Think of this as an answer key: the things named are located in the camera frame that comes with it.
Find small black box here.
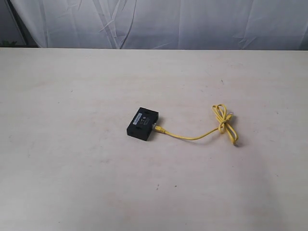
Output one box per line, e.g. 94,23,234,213
127,107,159,141

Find yellow ethernet cable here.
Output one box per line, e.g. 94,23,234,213
152,103,240,147

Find grey backdrop curtain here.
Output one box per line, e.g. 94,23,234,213
0,0,308,50

